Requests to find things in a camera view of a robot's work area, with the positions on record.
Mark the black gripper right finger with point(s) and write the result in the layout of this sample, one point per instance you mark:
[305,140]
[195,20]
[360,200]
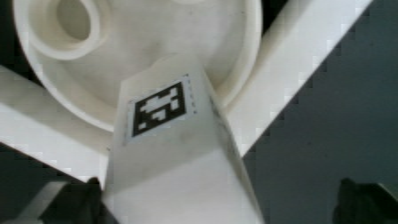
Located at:
[367,203]

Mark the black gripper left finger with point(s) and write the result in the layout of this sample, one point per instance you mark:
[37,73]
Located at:
[67,204]

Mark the white stool leg with tags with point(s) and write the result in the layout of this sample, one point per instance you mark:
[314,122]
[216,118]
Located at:
[177,178]

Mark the white round stool seat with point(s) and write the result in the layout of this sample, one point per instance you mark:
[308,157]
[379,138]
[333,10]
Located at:
[95,40]

